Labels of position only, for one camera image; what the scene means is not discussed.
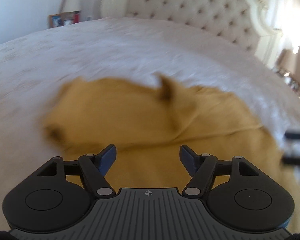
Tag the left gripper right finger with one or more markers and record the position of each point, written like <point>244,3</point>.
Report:
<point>203,170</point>

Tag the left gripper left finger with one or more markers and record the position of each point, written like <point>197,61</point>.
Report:
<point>90,168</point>

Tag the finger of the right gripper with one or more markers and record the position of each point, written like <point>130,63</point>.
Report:
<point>290,160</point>
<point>292,135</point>

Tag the mustard yellow knit garment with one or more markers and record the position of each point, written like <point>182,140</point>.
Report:
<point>148,126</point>

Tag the white floral bedspread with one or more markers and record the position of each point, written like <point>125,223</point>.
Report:
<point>33,67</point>

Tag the tufted cream headboard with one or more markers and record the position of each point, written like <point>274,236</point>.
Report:
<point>242,22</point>

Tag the red bottle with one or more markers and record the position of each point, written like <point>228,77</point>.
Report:
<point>77,16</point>

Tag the white table lamp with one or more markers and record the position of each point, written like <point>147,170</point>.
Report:
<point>71,6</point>

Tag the wooden picture frame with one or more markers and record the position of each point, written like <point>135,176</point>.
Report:
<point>55,20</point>

